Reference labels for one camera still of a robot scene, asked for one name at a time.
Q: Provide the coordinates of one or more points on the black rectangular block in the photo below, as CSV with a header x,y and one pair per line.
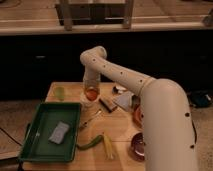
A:
x,y
108,104

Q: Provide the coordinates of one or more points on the green plastic tray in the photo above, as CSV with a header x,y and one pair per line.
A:
x,y
38,147

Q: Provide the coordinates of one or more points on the small green cup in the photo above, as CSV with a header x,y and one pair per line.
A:
x,y
59,93

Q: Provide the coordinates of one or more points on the small metal cup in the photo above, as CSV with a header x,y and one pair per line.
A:
x,y
135,101

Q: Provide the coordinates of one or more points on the wooden chair frame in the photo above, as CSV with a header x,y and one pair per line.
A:
x,y
71,13

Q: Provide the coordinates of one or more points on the dark teal bag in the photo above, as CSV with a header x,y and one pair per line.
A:
x,y
200,99

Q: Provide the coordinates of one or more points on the red apple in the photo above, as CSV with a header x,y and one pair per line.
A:
x,y
91,94

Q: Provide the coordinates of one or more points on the white paper cup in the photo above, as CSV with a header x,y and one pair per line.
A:
x,y
85,102

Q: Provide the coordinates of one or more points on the yellow corn cob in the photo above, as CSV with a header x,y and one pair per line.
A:
x,y
108,147

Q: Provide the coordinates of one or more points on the metal spoon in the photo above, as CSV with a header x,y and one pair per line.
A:
x,y
85,123

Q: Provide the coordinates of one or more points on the grey folded cloth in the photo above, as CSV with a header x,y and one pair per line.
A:
x,y
124,100

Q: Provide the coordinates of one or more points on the white black small object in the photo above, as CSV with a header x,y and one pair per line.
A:
x,y
119,89

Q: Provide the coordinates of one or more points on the grey sponge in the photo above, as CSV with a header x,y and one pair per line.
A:
x,y
59,133

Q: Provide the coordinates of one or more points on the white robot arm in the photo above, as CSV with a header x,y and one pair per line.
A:
x,y
168,133

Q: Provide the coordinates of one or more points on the green chili pepper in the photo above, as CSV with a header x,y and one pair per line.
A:
x,y
91,144

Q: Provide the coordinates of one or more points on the dark purple bowl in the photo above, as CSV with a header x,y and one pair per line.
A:
x,y
137,146

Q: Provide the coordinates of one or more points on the orange bowl with food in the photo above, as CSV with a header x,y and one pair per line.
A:
x,y
137,117

